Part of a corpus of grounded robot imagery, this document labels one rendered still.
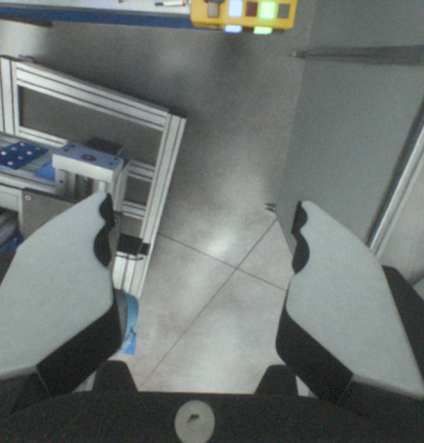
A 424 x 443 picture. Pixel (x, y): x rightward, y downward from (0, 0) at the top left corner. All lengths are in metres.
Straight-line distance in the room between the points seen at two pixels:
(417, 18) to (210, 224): 1.43
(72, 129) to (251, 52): 0.96
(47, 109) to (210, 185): 0.93
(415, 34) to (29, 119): 1.51
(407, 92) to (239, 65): 0.95
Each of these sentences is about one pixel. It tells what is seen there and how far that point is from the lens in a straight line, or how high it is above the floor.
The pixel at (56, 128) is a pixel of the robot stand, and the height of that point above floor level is 0.21.
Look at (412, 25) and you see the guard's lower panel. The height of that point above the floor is 0.82.
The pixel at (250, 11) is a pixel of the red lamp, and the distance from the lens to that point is 0.52.
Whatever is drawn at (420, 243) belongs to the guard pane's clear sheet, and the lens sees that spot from 0.74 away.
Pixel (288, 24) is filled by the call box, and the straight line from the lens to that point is 0.53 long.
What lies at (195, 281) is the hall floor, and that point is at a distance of 2.21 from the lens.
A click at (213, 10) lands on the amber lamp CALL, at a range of 0.51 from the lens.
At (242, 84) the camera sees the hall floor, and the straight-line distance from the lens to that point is 1.60.
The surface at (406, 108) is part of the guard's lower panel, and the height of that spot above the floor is 0.91.
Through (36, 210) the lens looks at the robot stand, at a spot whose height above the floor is 1.04.
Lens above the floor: 1.59
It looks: 58 degrees down
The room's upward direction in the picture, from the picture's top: 180 degrees clockwise
